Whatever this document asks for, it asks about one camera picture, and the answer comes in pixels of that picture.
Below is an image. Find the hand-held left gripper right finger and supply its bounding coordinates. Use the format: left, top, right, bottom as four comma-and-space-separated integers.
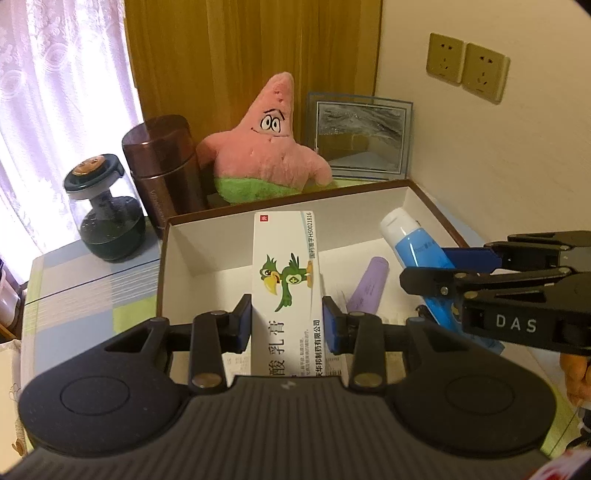
322, 295, 503, 394

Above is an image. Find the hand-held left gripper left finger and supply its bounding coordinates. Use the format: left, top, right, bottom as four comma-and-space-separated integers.
104, 294, 254, 394

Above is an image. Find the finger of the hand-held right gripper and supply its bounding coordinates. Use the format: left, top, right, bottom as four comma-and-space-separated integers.
399, 265, 591, 302
441, 231, 591, 271

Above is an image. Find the blue squeeze tube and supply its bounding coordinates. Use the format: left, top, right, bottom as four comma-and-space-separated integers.
379, 208, 504, 354

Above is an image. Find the brown cardboard box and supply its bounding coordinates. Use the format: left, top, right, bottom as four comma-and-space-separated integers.
156, 179, 474, 384

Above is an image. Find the white ointment carton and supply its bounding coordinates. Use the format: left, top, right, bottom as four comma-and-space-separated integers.
252, 210, 326, 379

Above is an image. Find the person's right hand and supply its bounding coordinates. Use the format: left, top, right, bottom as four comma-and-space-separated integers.
561, 353, 591, 409

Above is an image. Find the purple squeeze tube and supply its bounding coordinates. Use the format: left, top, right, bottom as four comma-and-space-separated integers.
346, 256, 389, 315

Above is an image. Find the red patterned cloth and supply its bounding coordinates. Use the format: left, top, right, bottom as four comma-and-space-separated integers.
531, 450, 591, 480

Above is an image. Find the glass jar with dark lid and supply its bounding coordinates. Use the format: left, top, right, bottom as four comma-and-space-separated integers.
64, 154, 147, 263

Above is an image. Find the checkered tablecloth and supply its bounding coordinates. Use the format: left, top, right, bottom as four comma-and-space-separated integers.
21, 178, 591, 462

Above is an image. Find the pink star plush toy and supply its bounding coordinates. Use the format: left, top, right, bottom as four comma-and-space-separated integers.
196, 71, 333, 205

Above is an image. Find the brown metal thermos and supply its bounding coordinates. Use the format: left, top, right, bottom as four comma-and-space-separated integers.
121, 114, 208, 240

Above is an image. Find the wooden panel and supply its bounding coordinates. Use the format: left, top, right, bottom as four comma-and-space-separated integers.
124, 0, 384, 153

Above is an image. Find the purple lace curtain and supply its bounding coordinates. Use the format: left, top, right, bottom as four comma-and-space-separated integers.
0, 0, 144, 287

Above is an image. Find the glass picture frame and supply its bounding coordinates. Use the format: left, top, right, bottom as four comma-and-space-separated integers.
305, 91, 414, 180

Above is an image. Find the beige wall socket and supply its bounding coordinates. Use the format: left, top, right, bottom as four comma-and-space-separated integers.
462, 41, 511, 104
425, 32, 466, 88

